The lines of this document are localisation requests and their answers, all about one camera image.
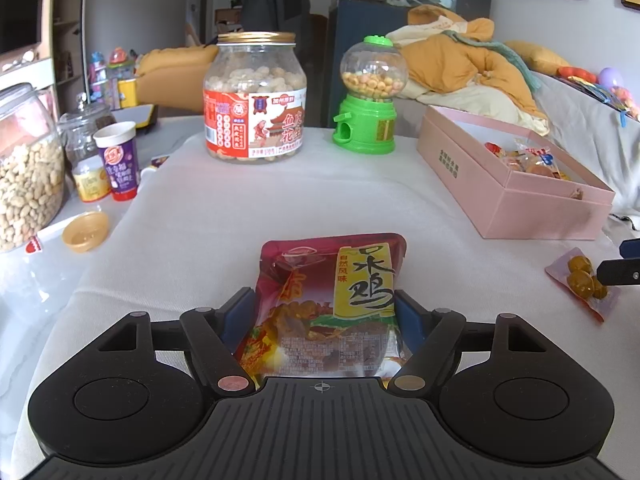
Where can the yellow pillow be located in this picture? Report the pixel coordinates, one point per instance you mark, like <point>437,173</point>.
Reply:
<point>537,57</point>

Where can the red and white sticker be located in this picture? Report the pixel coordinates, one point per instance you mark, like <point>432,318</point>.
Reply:
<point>34,246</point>

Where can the red label plastic nut jar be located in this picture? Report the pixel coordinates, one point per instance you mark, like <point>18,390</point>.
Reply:
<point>255,105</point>

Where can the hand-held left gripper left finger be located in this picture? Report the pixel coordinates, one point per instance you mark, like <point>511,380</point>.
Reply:
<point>235,320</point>

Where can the pile of colourful toys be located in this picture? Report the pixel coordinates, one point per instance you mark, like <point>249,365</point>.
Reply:
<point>622,100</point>

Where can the white table cloth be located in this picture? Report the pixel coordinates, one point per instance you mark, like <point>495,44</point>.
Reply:
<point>200,220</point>

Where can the large glass jar of peanuts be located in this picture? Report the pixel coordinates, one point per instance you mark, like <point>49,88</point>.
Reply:
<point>25,180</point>

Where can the purple and white cup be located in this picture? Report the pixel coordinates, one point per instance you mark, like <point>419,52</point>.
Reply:
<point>119,165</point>

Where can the small glass jar with lid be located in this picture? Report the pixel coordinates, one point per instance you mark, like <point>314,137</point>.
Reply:
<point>85,135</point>

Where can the wooden shelf unit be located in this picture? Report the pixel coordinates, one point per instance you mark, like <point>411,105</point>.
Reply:
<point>65,20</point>

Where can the yellow cup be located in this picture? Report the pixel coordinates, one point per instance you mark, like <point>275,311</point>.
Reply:
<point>127,94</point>

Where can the bread snack packet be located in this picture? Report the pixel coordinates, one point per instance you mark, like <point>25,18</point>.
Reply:
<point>537,169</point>

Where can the yellow armchair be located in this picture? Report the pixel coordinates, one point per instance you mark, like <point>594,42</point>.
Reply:
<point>170,75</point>

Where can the colourful baby bottles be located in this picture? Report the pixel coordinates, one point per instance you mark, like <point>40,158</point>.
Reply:
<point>107,72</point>

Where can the small white bottle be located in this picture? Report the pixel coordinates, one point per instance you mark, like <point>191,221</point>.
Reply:
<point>147,175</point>

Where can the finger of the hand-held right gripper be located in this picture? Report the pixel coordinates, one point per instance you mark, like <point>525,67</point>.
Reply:
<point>632,249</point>
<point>620,272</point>

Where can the small flat printed packet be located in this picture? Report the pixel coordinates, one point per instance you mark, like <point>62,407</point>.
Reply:
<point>160,161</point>

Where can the orange and cream blanket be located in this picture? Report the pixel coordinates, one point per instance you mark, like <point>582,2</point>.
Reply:
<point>460,60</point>

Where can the green candy dispenser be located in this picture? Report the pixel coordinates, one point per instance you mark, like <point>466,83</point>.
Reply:
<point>367,120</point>

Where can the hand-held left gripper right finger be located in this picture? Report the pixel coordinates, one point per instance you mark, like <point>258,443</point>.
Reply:
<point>410,322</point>

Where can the glass display case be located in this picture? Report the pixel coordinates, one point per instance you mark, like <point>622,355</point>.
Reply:
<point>370,25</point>

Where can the grey sofa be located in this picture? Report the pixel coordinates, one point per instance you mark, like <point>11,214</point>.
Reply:
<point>575,130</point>

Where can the gold plastic lid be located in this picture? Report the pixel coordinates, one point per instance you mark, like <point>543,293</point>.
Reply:
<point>85,232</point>

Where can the purple toy ball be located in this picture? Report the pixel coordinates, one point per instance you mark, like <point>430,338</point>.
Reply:
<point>611,79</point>

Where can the pink cardboard box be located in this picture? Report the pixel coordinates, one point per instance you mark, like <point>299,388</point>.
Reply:
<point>480,195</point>

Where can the dark jacket on chair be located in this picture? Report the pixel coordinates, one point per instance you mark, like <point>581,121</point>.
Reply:
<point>270,0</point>

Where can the pink clear snack packet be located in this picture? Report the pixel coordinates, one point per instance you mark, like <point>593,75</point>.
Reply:
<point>580,280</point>

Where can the dark red snack pouch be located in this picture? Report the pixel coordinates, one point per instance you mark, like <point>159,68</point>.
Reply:
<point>320,300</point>

